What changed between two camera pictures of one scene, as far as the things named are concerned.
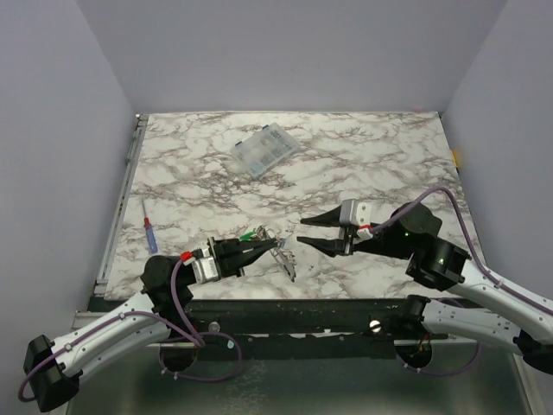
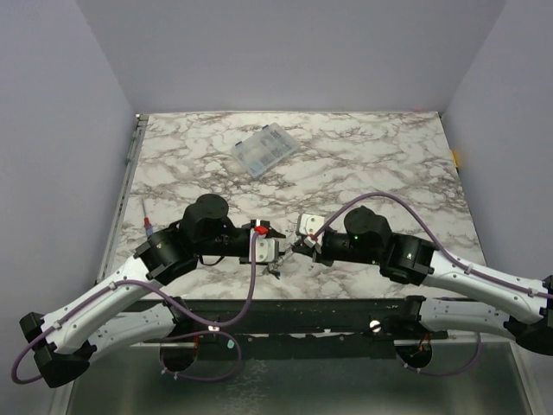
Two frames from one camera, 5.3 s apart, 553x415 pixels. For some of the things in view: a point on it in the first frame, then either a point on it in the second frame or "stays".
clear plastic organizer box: [264, 149] stays
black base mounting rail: [308, 327] stays
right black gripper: [346, 239] → [319, 247]
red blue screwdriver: [150, 235] stays
